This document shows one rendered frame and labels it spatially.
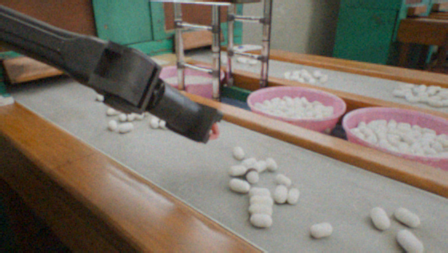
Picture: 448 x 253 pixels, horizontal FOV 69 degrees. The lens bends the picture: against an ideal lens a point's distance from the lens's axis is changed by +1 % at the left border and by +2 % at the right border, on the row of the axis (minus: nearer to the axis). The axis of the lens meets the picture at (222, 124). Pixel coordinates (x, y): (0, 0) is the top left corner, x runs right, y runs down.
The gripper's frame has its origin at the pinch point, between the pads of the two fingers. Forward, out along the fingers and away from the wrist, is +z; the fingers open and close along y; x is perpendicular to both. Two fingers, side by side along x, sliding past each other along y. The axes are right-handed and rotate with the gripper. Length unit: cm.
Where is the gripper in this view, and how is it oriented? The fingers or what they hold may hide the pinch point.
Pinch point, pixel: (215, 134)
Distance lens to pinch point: 65.3
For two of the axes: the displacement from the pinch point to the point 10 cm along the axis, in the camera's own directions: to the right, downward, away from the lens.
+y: -7.6, -2.7, 5.9
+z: 5.0, 3.5, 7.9
